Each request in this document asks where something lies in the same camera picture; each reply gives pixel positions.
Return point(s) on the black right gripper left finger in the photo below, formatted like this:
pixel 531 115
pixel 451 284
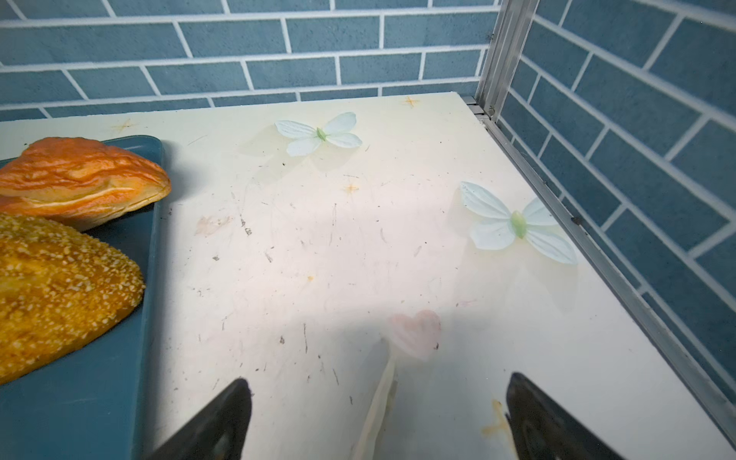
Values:
pixel 218 431

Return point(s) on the dark teal plastic tray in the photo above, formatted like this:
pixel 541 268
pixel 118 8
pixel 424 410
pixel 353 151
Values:
pixel 90 403

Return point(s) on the sesame covered golden bun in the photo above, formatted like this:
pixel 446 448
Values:
pixel 60 290

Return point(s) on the reddish brown flaky pastry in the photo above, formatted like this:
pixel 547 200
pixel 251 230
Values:
pixel 80 182

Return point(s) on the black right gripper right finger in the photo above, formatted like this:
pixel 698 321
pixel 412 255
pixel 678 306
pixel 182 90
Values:
pixel 542 429

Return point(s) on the steel tongs with white tips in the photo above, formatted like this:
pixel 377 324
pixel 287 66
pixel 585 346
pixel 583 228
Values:
pixel 366 445

